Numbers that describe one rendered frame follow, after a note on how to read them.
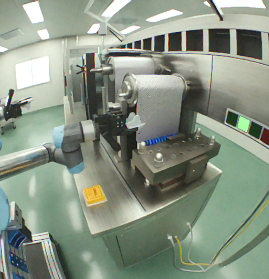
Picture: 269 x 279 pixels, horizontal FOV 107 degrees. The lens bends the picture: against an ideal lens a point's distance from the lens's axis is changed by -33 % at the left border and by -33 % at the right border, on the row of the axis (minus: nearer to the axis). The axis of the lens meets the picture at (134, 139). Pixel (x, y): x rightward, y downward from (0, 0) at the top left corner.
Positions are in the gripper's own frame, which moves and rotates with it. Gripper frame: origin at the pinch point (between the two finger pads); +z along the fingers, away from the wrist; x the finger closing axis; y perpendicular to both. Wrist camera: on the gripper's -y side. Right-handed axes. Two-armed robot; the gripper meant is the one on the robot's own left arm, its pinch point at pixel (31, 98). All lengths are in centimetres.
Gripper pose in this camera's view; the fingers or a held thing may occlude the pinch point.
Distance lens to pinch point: 94.0
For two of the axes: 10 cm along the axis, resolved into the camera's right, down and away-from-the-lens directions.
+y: -1.2, 8.4, 5.3
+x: 8.2, 3.9, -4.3
